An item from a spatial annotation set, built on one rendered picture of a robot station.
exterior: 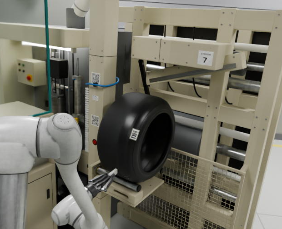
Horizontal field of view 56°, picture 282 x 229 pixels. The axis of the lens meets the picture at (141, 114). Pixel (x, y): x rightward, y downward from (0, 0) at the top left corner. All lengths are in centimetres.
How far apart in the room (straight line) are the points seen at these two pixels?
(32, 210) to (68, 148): 119
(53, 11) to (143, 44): 362
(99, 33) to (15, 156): 104
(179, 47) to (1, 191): 123
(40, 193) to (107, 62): 99
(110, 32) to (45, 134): 100
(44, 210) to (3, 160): 125
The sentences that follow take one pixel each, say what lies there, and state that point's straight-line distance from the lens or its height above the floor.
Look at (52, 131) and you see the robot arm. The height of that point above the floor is 153.
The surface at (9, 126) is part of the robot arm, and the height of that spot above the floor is 154.
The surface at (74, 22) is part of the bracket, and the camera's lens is 229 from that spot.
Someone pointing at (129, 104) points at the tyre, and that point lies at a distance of 155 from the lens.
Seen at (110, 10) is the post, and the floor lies 193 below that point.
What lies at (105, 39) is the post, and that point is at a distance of 170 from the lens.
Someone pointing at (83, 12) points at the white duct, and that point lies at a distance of 227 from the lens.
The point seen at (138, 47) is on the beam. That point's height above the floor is 172.
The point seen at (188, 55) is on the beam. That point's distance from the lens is 167.
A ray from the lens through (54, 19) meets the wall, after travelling 529.
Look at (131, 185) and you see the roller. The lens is 171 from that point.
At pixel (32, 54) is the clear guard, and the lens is 172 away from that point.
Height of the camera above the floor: 185
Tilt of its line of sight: 18 degrees down
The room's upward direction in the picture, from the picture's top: 4 degrees clockwise
